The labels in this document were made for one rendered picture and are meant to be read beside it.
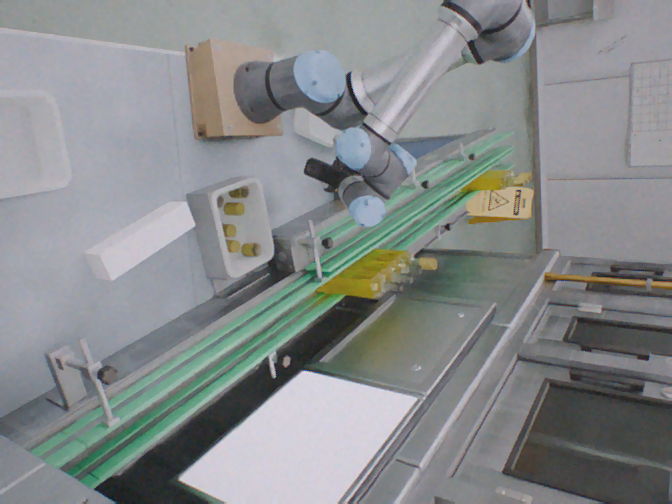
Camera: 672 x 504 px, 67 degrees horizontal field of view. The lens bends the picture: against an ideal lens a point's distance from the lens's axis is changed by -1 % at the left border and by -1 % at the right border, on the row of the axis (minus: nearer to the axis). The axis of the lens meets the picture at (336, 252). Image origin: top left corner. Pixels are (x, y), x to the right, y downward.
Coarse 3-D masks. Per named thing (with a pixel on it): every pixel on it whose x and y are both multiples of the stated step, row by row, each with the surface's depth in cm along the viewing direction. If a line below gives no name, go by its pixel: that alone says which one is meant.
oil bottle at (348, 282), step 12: (336, 276) 144; (348, 276) 142; (360, 276) 141; (372, 276) 140; (384, 276) 140; (324, 288) 148; (336, 288) 145; (348, 288) 143; (360, 288) 140; (372, 288) 138
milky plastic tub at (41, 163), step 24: (0, 96) 84; (24, 96) 87; (48, 96) 90; (0, 120) 90; (24, 120) 94; (48, 120) 93; (0, 144) 91; (24, 144) 94; (48, 144) 94; (0, 168) 91; (24, 168) 94; (48, 168) 96; (0, 192) 85; (24, 192) 88
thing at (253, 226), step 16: (224, 192) 124; (256, 192) 134; (256, 208) 136; (240, 224) 138; (256, 224) 138; (224, 240) 124; (240, 240) 139; (256, 240) 140; (272, 240) 139; (224, 256) 125; (240, 256) 139; (272, 256) 139; (240, 272) 130
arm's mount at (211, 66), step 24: (192, 48) 122; (216, 48) 119; (240, 48) 125; (264, 48) 133; (192, 72) 123; (216, 72) 119; (192, 96) 124; (216, 96) 119; (192, 120) 125; (216, 120) 121; (240, 120) 125
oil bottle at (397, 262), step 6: (366, 258) 152; (372, 258) 152; (378, 258) 151; (384, 258) 150; (390, 258) 149; (396, 258) 149; (402, 258) 149; (390, 264) 146; (396, 264) 146; (402, 264) 147; (396, 270) 146
